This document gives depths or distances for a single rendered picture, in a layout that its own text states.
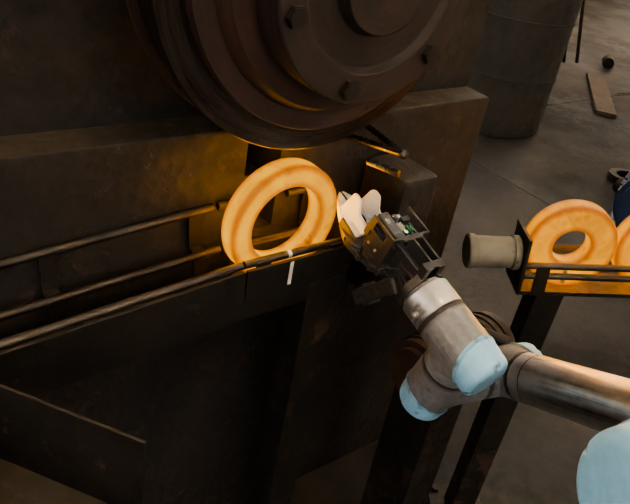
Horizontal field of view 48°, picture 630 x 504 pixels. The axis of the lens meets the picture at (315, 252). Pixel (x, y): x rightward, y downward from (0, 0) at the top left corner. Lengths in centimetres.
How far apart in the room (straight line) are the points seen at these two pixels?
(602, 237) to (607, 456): 60
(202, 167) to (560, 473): 124
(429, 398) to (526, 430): 95
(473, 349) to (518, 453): 96
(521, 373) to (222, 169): 51
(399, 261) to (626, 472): 44
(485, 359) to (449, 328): 6
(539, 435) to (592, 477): 121
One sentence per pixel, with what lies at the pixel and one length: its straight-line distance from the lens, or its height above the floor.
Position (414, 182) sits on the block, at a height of 79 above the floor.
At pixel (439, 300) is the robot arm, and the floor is 73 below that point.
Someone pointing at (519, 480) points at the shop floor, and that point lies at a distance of 182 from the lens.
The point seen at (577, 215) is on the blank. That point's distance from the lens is 123.
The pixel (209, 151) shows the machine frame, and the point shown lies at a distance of 98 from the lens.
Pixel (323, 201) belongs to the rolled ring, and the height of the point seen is 78.
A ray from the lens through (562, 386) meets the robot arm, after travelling 99.
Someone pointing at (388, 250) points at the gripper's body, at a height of 76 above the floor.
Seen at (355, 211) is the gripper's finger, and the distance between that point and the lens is 105.
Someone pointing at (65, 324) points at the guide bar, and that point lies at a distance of 90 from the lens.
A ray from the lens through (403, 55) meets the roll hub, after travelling 87.
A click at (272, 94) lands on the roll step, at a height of 97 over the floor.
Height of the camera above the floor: 126
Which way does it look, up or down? 32 degrees down
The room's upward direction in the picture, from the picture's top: 11 degrees clockwise
